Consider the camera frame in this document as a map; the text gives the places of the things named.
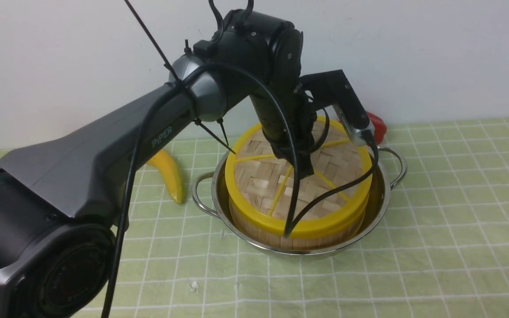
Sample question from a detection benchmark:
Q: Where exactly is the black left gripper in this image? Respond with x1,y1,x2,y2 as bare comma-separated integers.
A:
250,86,318,178

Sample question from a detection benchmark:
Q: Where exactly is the yellow rimmed woven steamer lid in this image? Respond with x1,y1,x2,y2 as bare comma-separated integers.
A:
224,121,373,240

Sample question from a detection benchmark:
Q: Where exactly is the yellow rimmed bamboo steamer basket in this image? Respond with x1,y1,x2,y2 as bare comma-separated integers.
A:
229,195,369,251

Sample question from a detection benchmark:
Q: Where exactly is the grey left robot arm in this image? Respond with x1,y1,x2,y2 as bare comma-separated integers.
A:
0,8,315,318

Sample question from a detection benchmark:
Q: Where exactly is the stainless steel pot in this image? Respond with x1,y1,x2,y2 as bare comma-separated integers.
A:
190,147,407,256

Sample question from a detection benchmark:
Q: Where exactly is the red bell pepper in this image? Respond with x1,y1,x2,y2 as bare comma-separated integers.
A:
367,111,387,145

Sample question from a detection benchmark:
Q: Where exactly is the yellow banana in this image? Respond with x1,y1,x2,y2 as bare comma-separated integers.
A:
147,149,186,204

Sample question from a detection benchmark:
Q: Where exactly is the green checkered tablecloth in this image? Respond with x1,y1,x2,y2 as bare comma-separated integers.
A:
0,116,509,318

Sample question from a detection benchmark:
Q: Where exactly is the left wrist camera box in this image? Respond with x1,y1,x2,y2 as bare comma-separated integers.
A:
296,70,377,149

